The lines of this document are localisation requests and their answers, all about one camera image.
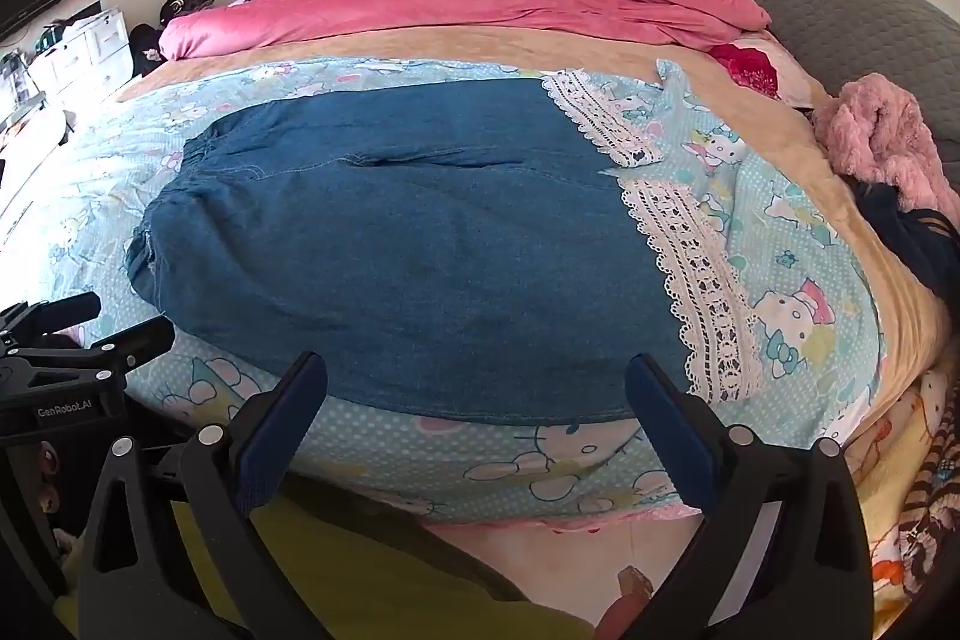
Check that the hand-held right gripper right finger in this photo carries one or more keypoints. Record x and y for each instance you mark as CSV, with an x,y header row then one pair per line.
x,y
667,430

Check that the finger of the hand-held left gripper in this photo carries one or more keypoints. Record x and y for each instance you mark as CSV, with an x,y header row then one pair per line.
x,y
67,310
135,340

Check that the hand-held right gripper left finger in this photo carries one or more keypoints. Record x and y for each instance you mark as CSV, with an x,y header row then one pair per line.
x,y
289,430

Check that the blue denim pants lace trim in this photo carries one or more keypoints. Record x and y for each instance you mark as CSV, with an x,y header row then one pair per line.
x,y
420,250

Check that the person's yellow-green clothing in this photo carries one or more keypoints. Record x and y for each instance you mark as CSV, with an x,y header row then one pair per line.
x,y
360,580

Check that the light blue cartoon printed sheet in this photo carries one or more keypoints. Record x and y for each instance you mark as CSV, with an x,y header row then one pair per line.
x,y
795,220

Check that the white drawer cabinet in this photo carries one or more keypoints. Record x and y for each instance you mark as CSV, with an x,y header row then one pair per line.
x,y
90,48

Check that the dark clothing pile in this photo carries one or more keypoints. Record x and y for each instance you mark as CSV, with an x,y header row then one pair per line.
x,y
144,51

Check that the navy fleece garment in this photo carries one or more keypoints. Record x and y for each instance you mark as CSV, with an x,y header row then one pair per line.
x,y
915,242

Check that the black handbag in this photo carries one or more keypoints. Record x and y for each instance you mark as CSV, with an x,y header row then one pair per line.
x,y
184,6

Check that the pink fluffy garment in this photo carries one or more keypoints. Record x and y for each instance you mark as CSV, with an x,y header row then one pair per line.
x,y
877,130

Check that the floral pillow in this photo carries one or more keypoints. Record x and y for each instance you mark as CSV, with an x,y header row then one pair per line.
x,y
750,66

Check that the beige plush blanket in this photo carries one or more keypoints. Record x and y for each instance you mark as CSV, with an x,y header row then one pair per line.
x,y
450,44

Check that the grey quilted headboard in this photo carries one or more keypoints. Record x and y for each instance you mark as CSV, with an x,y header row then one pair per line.
x,y
825,3

